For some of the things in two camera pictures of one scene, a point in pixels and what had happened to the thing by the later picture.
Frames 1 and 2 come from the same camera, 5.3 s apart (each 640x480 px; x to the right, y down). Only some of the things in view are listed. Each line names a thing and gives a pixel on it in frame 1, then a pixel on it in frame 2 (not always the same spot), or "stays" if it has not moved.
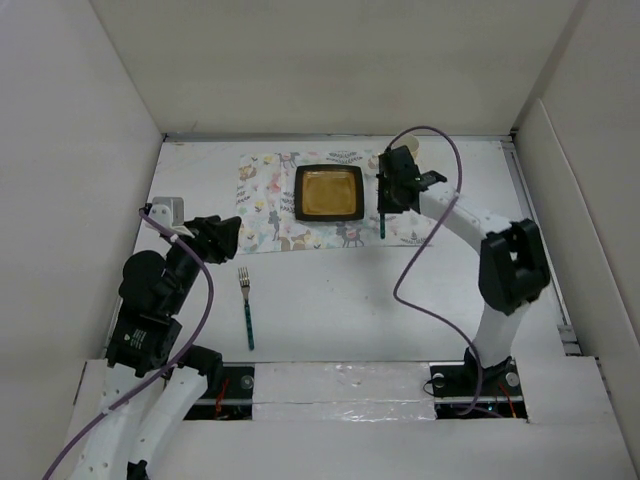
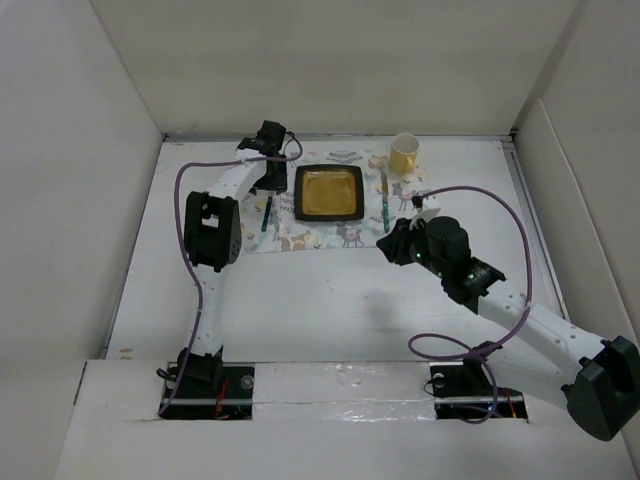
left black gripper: (216, 236) → (277, 183)
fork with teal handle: (245, 286) → (266, 216)
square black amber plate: (329, 192) stays
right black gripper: (383, 205) → (394, 243)
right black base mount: (454, 388) stays
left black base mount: (229, 395) stays
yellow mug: (412, 144) stays
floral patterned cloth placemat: (266, 207) stays
